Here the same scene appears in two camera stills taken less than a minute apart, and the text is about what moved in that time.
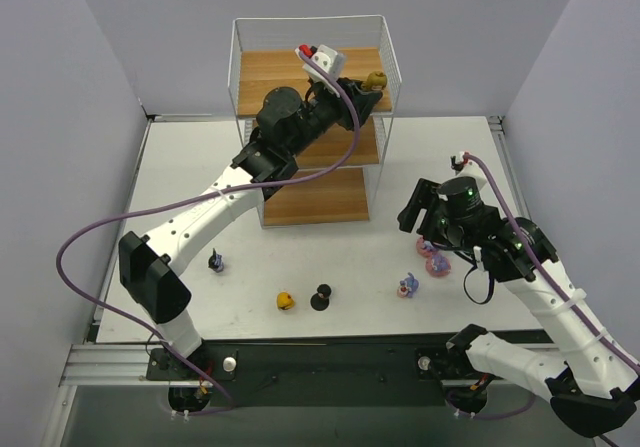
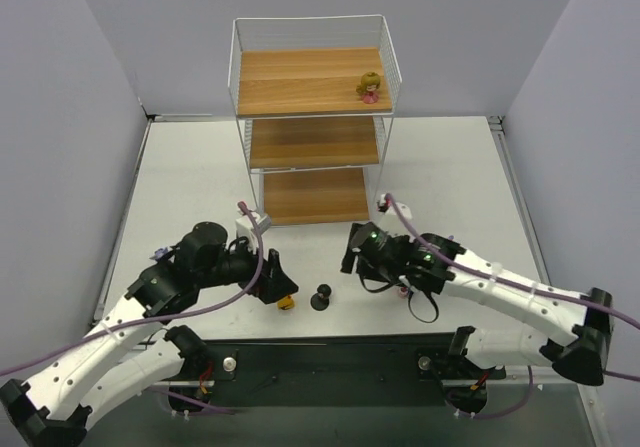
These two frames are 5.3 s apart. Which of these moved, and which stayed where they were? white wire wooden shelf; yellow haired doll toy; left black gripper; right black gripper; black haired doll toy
Moved: left black gripper; right black gripper
Stayed: black haired doll toy; white wire wooden shelf; yellow haired doll toy
